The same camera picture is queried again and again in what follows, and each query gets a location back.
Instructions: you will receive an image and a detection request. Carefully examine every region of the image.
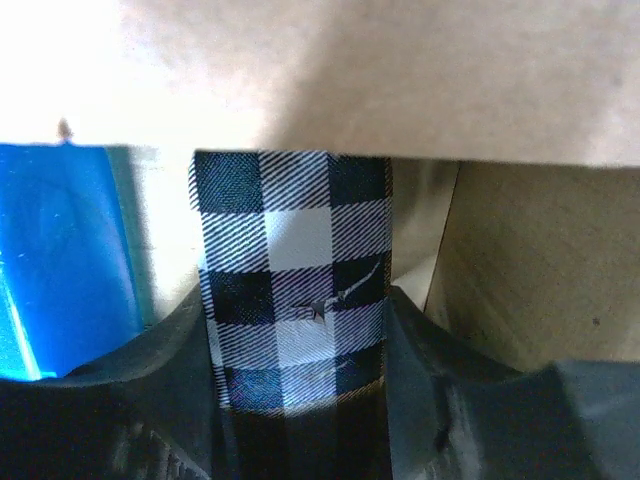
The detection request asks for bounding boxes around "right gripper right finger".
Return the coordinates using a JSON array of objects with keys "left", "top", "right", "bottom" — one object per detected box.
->
[{"left": 385, "top": 288, "right": 639, "bottom": 479}]

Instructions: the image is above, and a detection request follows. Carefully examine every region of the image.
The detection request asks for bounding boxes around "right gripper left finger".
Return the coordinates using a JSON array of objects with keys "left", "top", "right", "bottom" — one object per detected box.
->
[{"left": 1, "top": 288, "right": 237, "bottom": 479}]

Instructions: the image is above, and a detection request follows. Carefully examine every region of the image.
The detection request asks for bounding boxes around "blue translucent plastic case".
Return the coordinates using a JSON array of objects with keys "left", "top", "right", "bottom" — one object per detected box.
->
[{"left": 1, "top": 143, "right": 143, "bottom": 382}]

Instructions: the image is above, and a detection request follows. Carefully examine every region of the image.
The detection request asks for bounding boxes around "black white checkered roll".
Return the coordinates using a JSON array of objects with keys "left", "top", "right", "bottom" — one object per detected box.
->
[{"left": 189, "top": 150, "right": 392, "bottom": 479}]

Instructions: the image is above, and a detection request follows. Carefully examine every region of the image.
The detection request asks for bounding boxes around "brown cardboard express box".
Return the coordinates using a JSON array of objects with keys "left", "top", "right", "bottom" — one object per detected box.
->
[{"left": 1, "top": 1, "right": 639, "bottom": 369}]

